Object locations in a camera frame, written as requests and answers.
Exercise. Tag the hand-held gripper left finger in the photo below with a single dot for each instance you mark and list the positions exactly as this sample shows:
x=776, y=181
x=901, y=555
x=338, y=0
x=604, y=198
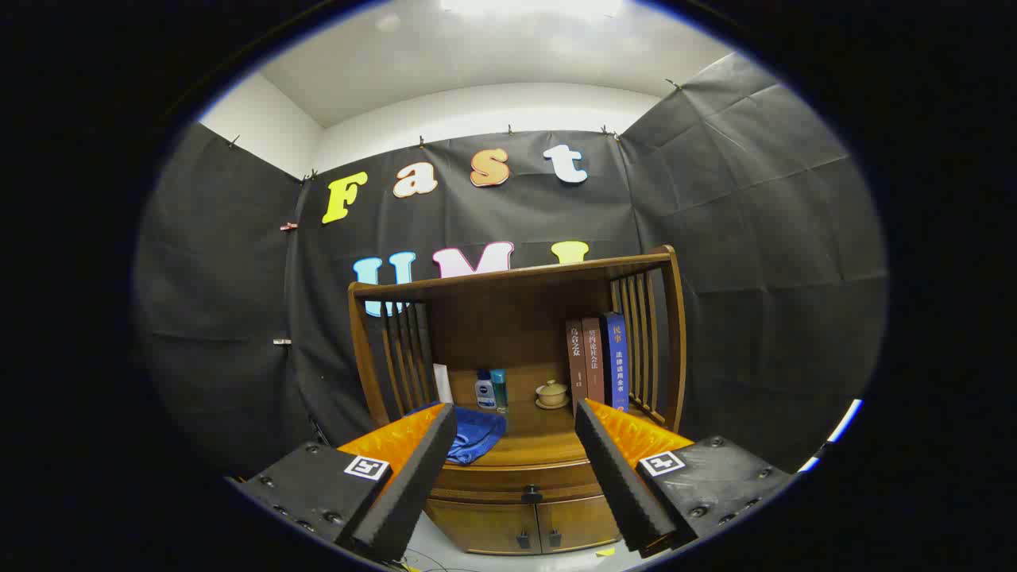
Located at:
x=413, y=477

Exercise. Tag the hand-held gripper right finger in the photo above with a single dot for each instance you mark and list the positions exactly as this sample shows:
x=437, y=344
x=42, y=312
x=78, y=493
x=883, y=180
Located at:
x=616, y=485

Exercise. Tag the wooden drawer with black knob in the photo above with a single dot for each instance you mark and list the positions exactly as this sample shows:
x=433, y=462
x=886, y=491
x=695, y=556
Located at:
x=508, y=481

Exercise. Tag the wooden cabinet door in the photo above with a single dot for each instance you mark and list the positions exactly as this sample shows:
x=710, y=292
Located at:
x=485, y=526
x=580, y=520

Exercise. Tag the wooden countertop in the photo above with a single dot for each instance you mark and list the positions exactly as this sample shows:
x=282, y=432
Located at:
x=540, y=441

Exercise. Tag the wooden cabinet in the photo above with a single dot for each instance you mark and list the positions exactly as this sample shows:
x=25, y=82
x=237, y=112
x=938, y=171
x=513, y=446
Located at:
x=508, y=318

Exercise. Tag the folded blue towel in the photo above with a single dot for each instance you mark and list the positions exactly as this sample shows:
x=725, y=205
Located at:
x=481, y=437

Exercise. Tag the white tube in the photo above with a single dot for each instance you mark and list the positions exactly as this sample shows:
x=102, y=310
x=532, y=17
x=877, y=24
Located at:
x=442, y=385

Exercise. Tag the white lotion bottle blue cap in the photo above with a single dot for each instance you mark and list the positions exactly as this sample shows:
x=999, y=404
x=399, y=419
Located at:
x=484, y=393

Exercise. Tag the beige lidded tea cup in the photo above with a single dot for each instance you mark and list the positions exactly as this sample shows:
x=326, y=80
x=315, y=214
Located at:
x=552, y=393

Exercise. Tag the teal transparent bottle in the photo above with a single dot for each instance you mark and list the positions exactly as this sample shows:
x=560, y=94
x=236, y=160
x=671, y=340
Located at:
x=500, y=389

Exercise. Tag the dark brown book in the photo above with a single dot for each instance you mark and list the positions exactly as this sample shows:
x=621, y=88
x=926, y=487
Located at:
x=575, y=365

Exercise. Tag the blue book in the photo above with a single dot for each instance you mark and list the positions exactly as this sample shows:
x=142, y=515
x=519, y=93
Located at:
x=616, y=357

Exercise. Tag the reddish brown book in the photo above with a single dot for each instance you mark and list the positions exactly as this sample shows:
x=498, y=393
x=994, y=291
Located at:
x=593, y=357

